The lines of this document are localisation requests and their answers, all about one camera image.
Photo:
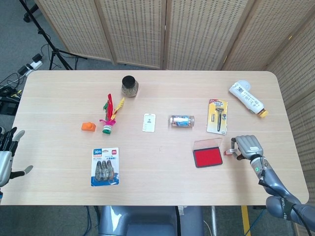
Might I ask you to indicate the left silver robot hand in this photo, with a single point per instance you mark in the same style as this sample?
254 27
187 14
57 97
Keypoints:
5 162

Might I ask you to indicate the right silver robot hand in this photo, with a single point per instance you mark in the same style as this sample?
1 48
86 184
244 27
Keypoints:
248 147

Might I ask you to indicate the white stamp with red base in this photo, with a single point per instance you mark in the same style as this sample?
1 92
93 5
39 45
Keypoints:
227 152

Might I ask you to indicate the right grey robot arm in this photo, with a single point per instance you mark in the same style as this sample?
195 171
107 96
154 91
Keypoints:
275 184

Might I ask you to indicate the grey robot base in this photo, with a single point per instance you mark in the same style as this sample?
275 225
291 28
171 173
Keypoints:
150 221

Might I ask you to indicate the red ink pad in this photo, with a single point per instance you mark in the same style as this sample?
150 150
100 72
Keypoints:
207 157

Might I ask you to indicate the razor in yellow blister pack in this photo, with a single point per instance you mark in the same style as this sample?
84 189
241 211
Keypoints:
217 116

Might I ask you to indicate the black floor box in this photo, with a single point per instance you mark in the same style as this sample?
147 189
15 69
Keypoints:
8 105

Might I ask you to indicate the small orange block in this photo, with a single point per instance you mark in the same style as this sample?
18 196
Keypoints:
88 127

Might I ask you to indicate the white bottle with yellow cap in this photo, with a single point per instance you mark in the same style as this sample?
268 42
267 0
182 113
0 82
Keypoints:
247 98

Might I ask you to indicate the clear plastic snack jar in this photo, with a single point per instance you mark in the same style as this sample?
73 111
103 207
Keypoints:
181 121

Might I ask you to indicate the black plug adapter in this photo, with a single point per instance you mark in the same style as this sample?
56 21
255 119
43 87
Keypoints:
37 58
22 69

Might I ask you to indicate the blue correction tape blister pack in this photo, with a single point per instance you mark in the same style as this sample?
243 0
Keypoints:
105 166

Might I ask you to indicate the white power strip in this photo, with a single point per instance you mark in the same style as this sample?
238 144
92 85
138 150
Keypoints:
34 65

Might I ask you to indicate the white ID badge holder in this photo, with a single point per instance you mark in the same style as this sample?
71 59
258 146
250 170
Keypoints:
149 123

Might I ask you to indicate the colourful feather shuttlecock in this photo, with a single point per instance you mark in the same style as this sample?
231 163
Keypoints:
109 115

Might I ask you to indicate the black tripod stand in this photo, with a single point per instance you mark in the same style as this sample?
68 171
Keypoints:
53 49

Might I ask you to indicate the wooden woven folding screen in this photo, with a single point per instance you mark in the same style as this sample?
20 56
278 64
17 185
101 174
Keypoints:
197 32

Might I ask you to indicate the glass jar with black lid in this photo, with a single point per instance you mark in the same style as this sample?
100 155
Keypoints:
129 86

